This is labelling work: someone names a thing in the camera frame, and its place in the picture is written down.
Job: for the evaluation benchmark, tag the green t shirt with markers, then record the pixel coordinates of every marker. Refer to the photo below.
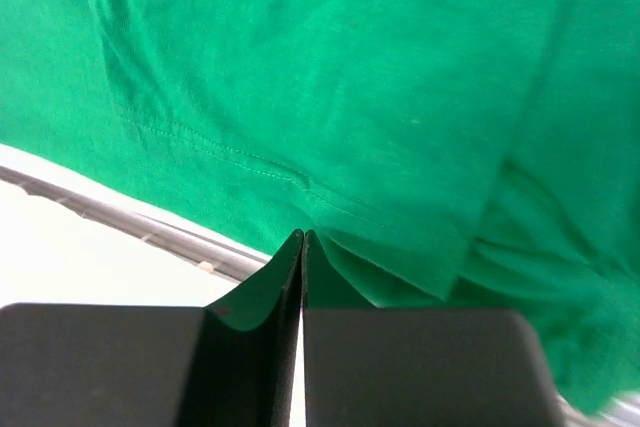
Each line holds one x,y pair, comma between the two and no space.
462,152

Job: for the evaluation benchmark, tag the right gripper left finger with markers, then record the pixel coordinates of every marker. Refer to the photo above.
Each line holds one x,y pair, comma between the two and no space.
230,363

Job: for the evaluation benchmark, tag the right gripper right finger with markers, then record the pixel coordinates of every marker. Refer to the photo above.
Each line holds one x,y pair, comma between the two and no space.
435,366

